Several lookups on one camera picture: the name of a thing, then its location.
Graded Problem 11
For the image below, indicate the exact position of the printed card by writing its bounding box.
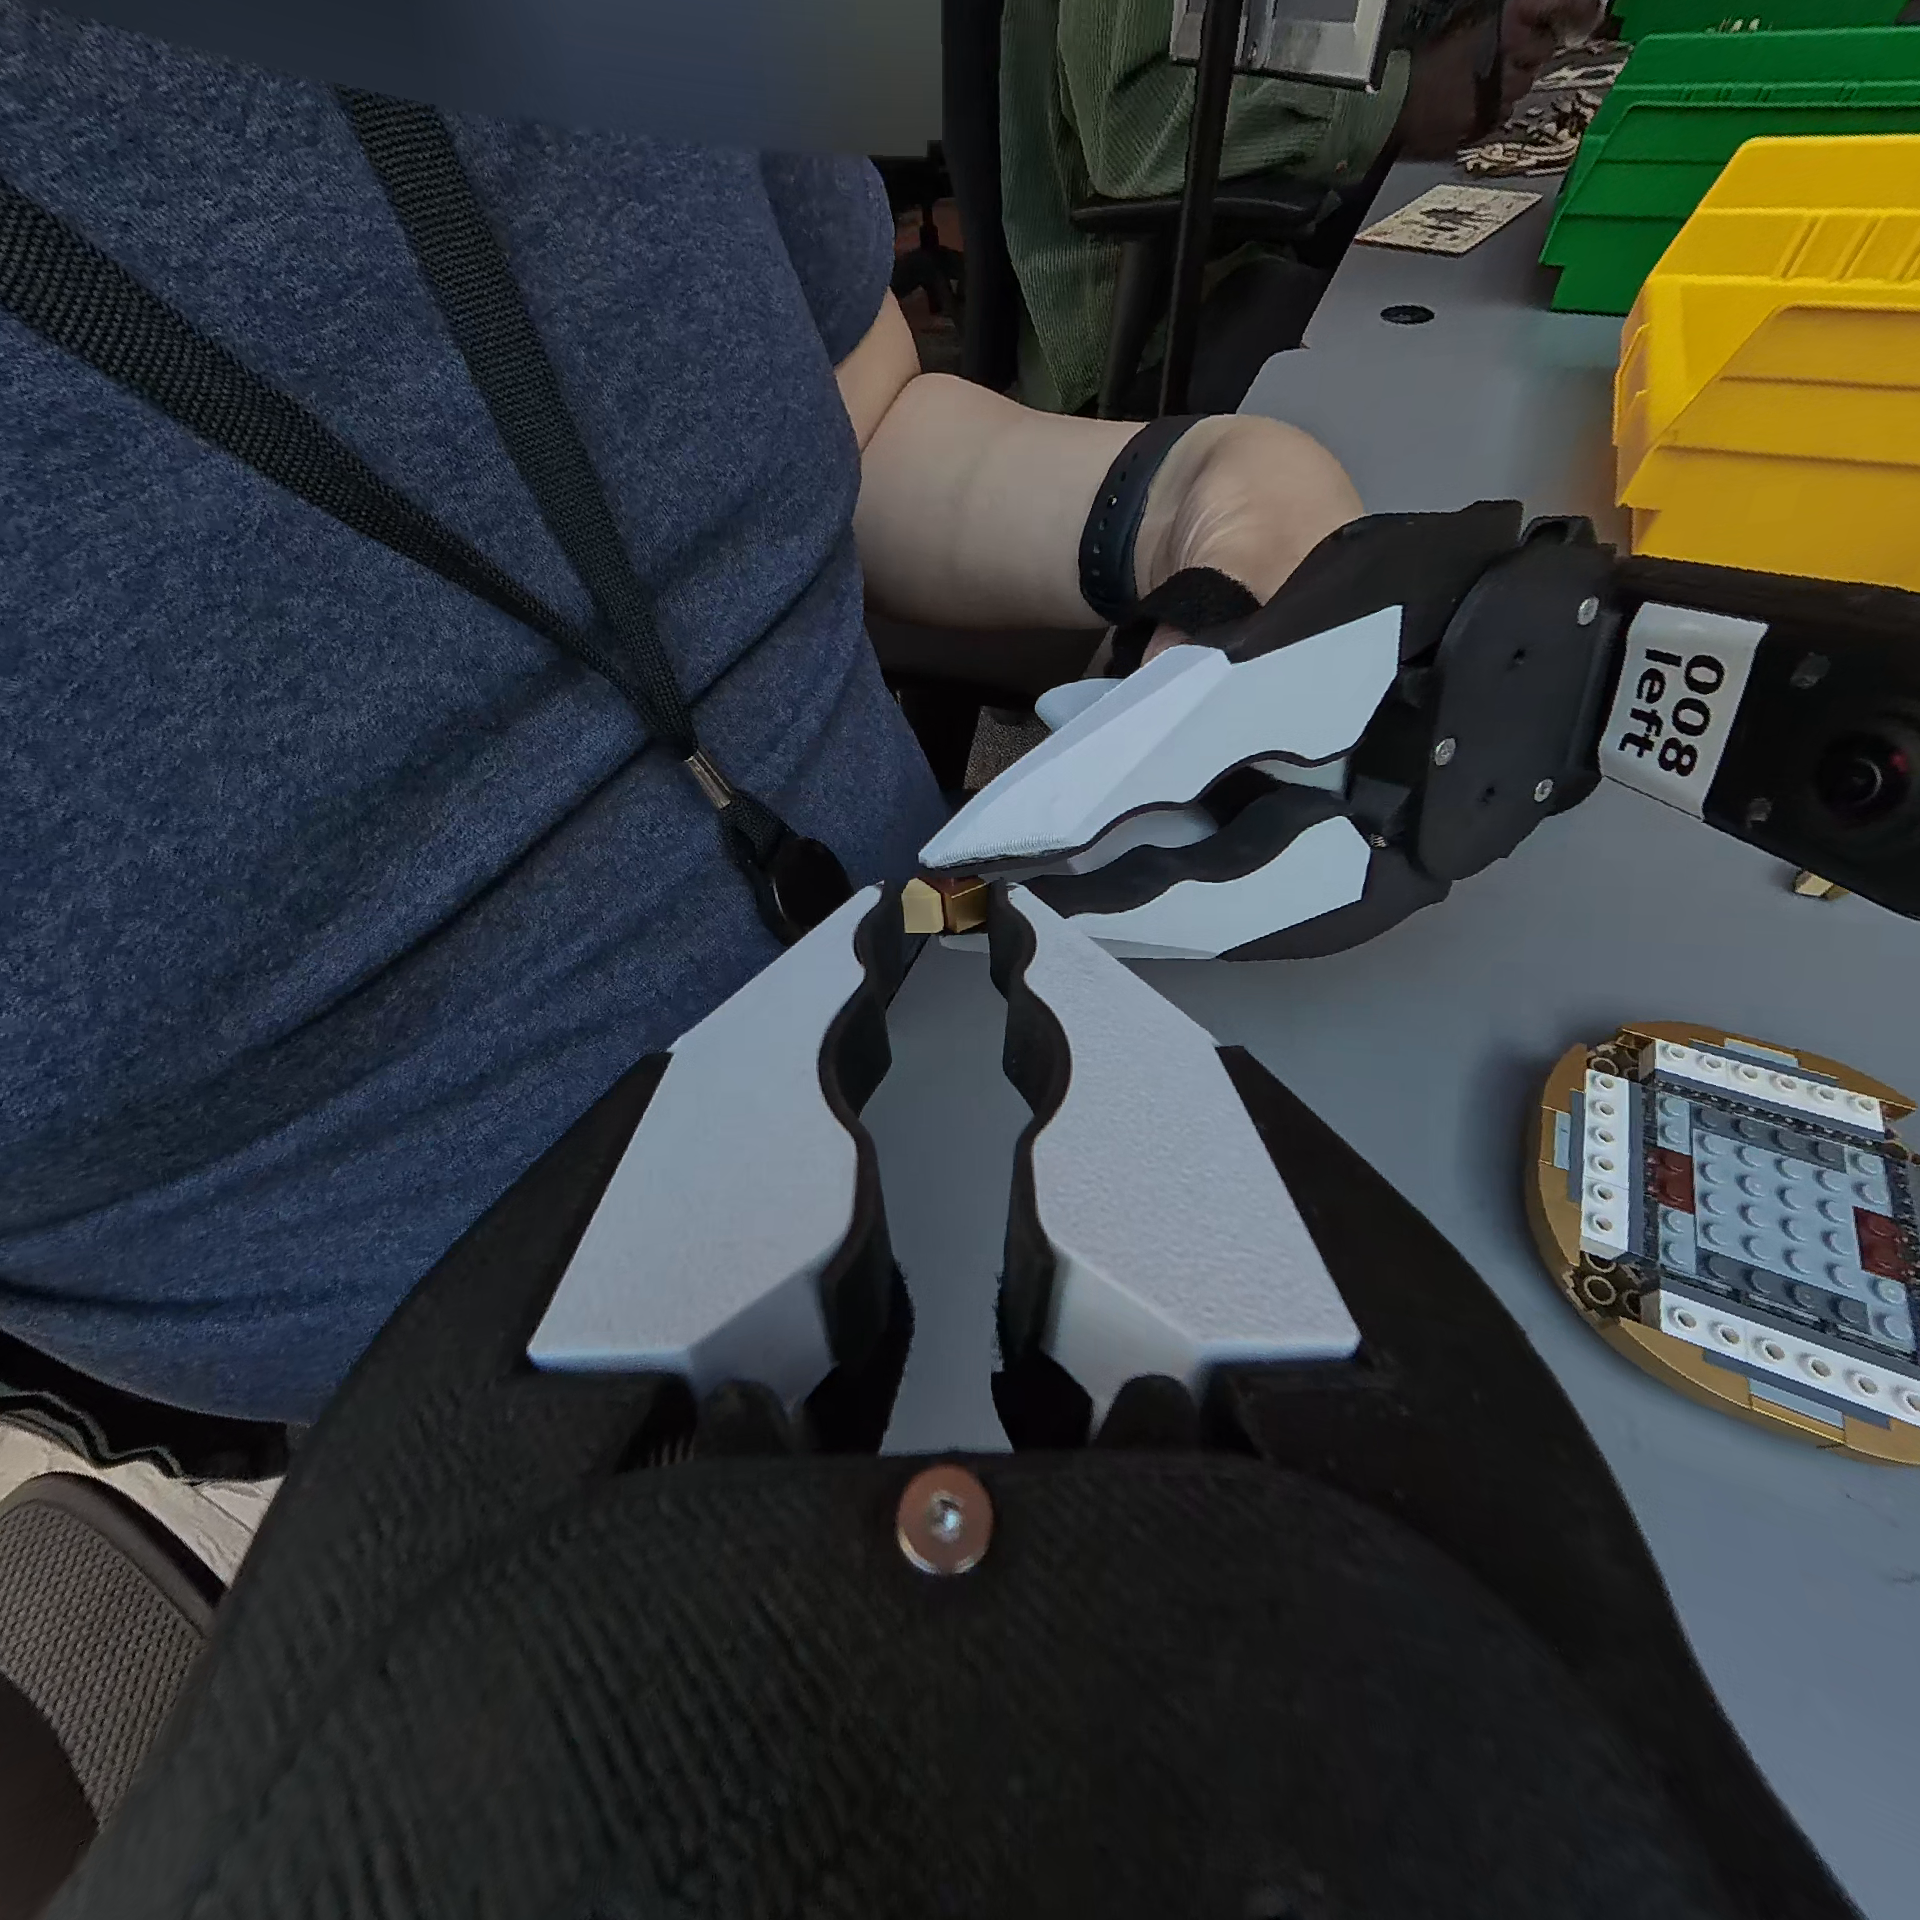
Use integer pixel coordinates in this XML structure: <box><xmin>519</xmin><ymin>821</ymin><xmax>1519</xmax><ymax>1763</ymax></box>
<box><xmin>1355</xmin><ymin>183</ymin><xmax>1547</xmax><ymax>253</ymax></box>

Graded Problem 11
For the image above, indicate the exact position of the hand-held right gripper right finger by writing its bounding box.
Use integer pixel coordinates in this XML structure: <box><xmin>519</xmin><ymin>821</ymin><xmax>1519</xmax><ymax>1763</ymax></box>
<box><xmin>984</xmin><ymin>882</ymin><xmax>1366</xmax><ymax>1411</ymax></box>

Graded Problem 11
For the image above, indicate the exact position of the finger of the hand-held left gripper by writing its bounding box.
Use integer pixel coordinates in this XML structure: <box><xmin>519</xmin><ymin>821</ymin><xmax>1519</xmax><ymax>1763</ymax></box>
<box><xmin>1020</xmin><ymin>815</ymin><xmax>1378</xmax><ymax>964</ymax></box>
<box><xmin>917</xmin><ymin>605</ymin><xmax>1406</xmax><ymax>877</ymax></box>

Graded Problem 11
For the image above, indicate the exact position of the black wristband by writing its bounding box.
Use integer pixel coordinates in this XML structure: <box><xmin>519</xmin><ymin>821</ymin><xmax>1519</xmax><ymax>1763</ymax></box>
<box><xmin>1077</xmin><ymin>417</ymin><xmax>1204</xmax><ymax>630</ymax></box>

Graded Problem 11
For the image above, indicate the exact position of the round lego base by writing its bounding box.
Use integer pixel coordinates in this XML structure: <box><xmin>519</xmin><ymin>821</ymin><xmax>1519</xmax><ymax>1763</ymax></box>
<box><xmin>1523</xmin><ymin>1023</ymin><xmax>1920</xmax><ymax>1469</ymax></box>

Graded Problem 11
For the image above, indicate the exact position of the white framed monitor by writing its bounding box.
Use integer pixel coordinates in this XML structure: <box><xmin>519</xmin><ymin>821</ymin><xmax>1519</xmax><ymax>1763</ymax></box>
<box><xmin>1170</xmin><ymin>0</ymin><xmax>1399</xmax><ymax>97</ymax></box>

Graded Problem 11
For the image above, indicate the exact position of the person's left hand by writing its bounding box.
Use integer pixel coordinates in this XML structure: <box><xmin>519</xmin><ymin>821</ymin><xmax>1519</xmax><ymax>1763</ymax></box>
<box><xmin>1149</xmin><ymin>414</ymin><xmax>1366</xmax><ymax>602</ymax></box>

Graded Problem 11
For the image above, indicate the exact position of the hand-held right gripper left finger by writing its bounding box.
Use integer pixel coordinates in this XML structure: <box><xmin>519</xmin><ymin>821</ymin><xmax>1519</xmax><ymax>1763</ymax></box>
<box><xmin>525</xmin><ymin>882</ymin><xmax>916</xmax><ymax>1453</ymax></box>

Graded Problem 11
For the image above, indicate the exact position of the pile of patterned cards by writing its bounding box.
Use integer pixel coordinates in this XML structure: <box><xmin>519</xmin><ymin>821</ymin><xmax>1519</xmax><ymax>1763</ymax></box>
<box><xmin>1464</xmin><ymin>43</ymin><xmax>1636</xmax><ymax>177</ymax></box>

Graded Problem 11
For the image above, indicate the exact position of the green storage bin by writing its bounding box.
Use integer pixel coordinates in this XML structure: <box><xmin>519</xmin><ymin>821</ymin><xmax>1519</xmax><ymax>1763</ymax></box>
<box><xmin>1536</xmin><ymin>29</ymin><xmax>1920</xmax><ymax>316</ymax></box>
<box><xmin>1605</xmin><ymin>0</ymin><xmax>1920</xmax><ymax>46</ymax></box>

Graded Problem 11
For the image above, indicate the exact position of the person's blue shirt torso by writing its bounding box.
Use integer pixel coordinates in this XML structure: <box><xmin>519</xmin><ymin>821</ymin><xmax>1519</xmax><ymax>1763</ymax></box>
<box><xmin>0</xmin><ymin>0</ymin><xmax>947</xmax><ymax>1427</ymax></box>

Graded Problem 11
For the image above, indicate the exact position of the grey mesh chair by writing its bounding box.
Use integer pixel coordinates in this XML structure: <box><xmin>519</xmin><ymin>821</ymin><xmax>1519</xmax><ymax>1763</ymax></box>
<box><xmin>0</xmin><ymin>1470</ymin><xmax>226</xmax><ymax>1846</ymax></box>

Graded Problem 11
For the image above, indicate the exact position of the black lanyard strap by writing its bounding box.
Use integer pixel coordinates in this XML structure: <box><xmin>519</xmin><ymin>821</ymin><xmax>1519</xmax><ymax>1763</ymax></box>
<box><xmin>0</xmin><ymin>83</ymin><xmax>858</xmax><ymax>947</ymax></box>

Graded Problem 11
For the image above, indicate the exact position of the yellow storage bin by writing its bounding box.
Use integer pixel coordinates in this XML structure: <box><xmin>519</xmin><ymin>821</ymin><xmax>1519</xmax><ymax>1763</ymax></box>
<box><xmin>1612</xmin><ymin>135</ymin><xmax>1920</xmax><ymax>560</ymax></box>

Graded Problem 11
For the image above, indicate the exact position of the person's left forearm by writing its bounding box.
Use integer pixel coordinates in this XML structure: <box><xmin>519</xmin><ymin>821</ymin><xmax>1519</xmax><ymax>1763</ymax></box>
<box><xmin>834</xmin><ymin>292</ymin><xmax>1118</xmax><ymax>630</ymax></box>

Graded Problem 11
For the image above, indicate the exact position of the black monitor pole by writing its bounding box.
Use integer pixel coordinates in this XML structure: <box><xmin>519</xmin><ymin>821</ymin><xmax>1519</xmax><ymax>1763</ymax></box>
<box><xmin>1156</xmin><ymin>0</ymin><xmax>1248</xmax><ymax>420</ymax></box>

